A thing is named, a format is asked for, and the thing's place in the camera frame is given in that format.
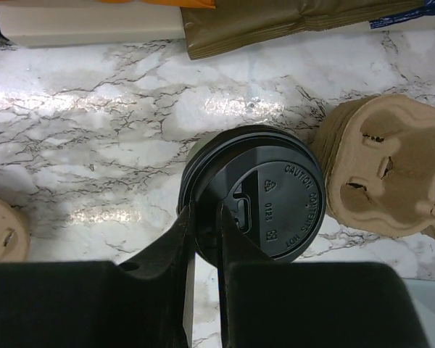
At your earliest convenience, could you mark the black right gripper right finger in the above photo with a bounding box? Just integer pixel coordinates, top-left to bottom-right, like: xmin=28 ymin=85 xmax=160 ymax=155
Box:
xmin=216 ymin=205 xmax=428 ymax=347

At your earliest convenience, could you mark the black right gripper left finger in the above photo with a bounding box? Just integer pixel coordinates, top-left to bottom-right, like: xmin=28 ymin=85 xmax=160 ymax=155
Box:
xmin=0 ymin=205 xmax=195 ymax=347

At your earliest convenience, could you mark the black plastic cup lid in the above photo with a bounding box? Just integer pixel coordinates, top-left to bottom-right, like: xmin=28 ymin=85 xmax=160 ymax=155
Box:
xmin=177 ymin=125 xmax=326 ymax=265

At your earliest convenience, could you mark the brown pulp cup carrier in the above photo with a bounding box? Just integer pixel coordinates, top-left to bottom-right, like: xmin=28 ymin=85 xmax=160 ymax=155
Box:
xmin=0 ymin=199 xmax=30 ymax=262

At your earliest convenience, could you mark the blue white paper bag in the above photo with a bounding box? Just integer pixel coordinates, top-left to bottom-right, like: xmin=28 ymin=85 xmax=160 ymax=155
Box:
xmin=404 ymin=279 xmax=435 ymax=347

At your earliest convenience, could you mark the olive brown snack bag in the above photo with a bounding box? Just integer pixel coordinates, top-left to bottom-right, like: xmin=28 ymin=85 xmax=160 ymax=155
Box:
xmin=181 ymin=0 xmax=424 ymax=59

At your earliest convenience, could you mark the orange kettle chips bag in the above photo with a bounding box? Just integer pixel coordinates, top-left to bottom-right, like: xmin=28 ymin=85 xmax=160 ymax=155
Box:
xmin=0 ymin=0 xmax=215 ymax=9

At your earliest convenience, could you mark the black and cream shelf rack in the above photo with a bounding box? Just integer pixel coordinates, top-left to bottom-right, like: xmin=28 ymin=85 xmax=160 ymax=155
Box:
xmin=0 ymin=0 xmax=435 ymax=49

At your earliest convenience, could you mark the blue doritos bag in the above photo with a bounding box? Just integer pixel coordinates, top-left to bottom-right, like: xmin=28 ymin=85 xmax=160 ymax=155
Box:
xmin=369 ymin=0 xmax=435 ymax=29

